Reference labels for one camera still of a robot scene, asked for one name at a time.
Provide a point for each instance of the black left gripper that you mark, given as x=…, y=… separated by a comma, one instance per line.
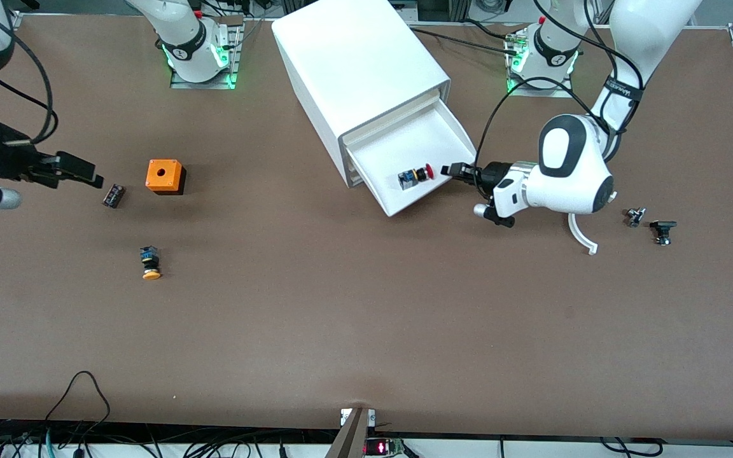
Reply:
x=492, y=172

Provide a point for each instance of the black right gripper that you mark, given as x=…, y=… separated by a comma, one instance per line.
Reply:
x=11, y=160

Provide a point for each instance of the red push button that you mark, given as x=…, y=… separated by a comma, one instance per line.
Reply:
x=415, y=176

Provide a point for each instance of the white drawer holding button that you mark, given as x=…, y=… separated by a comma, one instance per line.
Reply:
x=398, y=143

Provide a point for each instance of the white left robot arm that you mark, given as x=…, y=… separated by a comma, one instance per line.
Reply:
x=576, y=172

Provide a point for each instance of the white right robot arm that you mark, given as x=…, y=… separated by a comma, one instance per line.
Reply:
x=182, y=25

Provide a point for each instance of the white empty drawer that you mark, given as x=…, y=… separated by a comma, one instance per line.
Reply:
x=392, y=118

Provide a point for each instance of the yellow push button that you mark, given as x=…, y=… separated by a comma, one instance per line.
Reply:
x=150, y=262

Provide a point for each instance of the white drawer cabinet housing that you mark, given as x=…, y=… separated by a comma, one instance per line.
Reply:
x=354, y=57

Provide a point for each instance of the small black contact block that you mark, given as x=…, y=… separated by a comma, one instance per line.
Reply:
x=114, y=195

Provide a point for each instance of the orange box with hole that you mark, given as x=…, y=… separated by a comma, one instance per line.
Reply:
x=164, y=175

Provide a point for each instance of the white curved plastic arc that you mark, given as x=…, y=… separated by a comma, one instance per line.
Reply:
x=579, y=235

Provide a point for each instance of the small grey black component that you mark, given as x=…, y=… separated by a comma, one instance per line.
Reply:
x=634, y=217

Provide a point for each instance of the device with red display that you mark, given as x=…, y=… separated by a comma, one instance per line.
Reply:
x=382, y=447

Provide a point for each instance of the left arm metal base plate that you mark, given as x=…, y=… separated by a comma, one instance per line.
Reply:
x=567, y=90

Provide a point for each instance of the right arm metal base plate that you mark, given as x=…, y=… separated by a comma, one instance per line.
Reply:
x=234, y=63

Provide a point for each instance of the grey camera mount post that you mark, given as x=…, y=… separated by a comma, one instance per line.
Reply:
x=349, y=439

